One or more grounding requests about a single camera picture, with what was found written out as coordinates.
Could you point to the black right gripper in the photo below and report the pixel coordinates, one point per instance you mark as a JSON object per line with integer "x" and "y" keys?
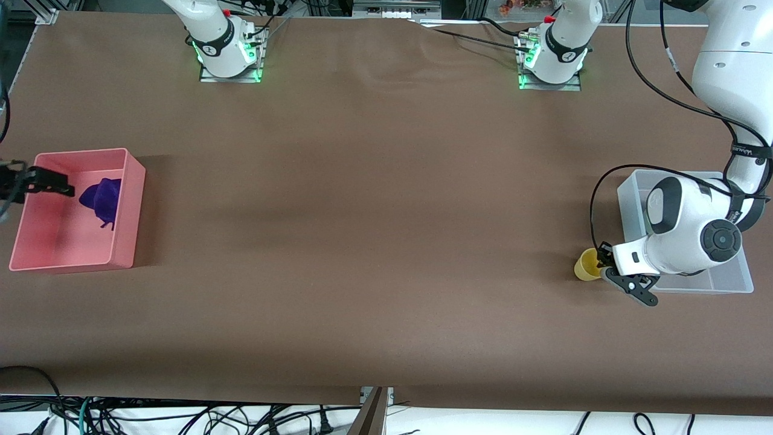
{"x": 13, "y": 182}

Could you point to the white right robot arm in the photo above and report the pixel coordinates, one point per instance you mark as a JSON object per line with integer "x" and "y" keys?
{"x": 214, "y": 42}

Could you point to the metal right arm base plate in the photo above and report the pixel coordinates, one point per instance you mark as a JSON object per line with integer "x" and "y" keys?
{"x": 256, "y": 60}

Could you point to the clear plastic bin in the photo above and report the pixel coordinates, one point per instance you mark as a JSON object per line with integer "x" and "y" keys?
{"x": 731, "y": 278}

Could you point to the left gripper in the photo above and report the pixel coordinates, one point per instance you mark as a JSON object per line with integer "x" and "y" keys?
{"x": 604, "y": 255}

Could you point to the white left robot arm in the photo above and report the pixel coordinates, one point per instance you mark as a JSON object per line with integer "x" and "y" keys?
{"x": 724, "y": 72}

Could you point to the purple cloth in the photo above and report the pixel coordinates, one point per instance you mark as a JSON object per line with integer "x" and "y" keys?
{"x": 104, "y": 198}

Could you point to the metal table post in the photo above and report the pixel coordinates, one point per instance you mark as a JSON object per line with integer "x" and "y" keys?
{"x": 369, "y": 417}

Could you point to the pink plastic bin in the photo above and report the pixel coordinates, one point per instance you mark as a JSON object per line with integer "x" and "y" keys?
{"x": 54, "y": 241}

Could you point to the yellow cup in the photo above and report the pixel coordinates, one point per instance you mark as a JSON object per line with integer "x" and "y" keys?
{"x": 586, "y": 266}

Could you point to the metal table corner bracket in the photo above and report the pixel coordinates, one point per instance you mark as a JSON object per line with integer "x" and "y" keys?
{"x": 47, "y": 17}

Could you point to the white power strip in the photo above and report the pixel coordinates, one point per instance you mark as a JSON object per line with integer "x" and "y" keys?
{"x": 395, "y": 9}

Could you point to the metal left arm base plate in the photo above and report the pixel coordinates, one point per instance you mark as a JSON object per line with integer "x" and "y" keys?
{"x": 577, "y": 84}

